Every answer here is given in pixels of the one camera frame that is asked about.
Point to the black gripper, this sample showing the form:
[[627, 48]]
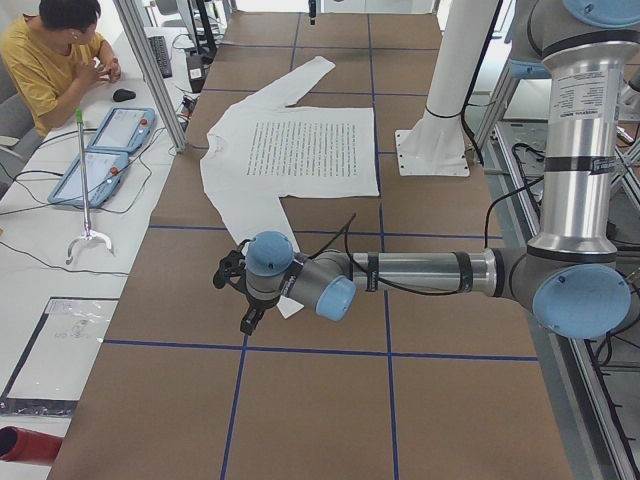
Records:
[[256, 307]]

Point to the white long-sleeve printed shirt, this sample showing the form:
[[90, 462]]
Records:
[[266, 147]]

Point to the clear plastic bag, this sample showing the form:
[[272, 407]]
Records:
[[51, 372]]

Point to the lower blue teach pendant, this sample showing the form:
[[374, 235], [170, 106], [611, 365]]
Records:
[[103, 174]]

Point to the blue teach pendant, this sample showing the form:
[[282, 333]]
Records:
[[103, 174], [124, 129]]

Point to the upper blue teach pendant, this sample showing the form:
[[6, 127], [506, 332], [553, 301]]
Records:
[[124, 129]]

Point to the black computer mouse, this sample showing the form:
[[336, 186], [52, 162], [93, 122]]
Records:
[[122, 95]]

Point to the reacher grabber stick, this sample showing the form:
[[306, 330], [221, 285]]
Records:
[[89, 234]]

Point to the red cylinder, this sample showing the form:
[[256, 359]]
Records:
[[28, 446]]

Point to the black keyboard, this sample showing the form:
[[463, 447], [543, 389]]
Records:
[[160, 52]]

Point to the person in yellow shirt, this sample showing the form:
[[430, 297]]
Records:
[[55, 57]]

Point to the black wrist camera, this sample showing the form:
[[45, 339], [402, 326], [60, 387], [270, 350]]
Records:
[[232, 270]]

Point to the white camera mast with base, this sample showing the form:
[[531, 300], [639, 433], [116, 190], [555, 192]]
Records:
[[435, 146]]

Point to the aluminium frame post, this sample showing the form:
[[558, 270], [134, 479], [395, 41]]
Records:
[[133, 26]]

